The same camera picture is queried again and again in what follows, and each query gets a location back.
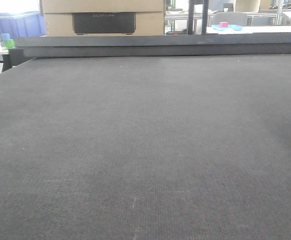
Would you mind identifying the white table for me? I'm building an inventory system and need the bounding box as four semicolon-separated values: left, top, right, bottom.
206;25;291;35

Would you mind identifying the pink cube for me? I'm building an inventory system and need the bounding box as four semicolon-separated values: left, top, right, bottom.
219;21;229;28

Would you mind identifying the light blue tray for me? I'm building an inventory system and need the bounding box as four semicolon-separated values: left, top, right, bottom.
211;24;243;32

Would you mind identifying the large cardboard box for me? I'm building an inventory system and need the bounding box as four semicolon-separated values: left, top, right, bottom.
40;0;165;37

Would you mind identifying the grey chair back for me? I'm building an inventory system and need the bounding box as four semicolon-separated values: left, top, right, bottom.
211;12;248;26

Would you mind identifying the dark blue crate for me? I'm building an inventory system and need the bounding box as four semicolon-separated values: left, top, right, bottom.
0;11;46;39

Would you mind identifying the green cup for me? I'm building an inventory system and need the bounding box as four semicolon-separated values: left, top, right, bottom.
3;39;15;50

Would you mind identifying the light blue cup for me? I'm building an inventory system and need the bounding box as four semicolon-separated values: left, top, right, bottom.
1;33;11;41

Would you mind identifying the black vertical post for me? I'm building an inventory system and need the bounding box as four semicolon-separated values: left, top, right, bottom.
201;0;210;35
187;0;195;35

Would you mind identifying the dark table edge rail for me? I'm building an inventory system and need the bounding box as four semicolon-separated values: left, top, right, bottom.
14;32;291;58

